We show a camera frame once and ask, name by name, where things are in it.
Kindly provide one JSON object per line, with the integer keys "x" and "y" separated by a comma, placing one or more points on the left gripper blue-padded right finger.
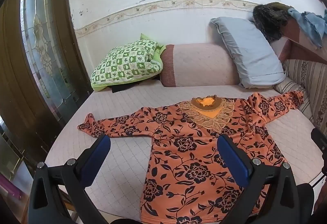
{"x": 281, "y": 204}

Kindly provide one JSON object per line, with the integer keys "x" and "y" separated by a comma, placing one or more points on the orange black floral blouse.
{"x": 187, "y": 181}

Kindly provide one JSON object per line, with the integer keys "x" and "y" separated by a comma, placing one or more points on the striped floral cushion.
{"x": 310, "y": 78}

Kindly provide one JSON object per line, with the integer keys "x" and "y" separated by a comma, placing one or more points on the blue denim cloth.
{"x": 314, "y": 26}

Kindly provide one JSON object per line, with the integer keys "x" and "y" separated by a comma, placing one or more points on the green white patterned pillow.
{"x": 130, "y": 63}

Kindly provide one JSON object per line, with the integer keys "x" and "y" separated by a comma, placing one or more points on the pink quilted bolster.
{"x": 187, "y": 65}

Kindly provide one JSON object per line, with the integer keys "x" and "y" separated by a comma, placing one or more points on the light blue pillow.
{"x": 257, "y": 64}

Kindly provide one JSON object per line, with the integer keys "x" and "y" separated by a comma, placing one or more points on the black cloth under pillow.
{"x": 123, "y": 87}

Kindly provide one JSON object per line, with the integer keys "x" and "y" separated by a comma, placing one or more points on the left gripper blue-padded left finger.
{"x": 45, "y": 202}

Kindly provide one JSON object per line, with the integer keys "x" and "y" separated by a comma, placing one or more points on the wooden door with glass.
{"x": 43, "y": 78}

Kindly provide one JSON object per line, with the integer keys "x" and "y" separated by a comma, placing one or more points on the black furry garment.
{"x": 270, "y": 19}

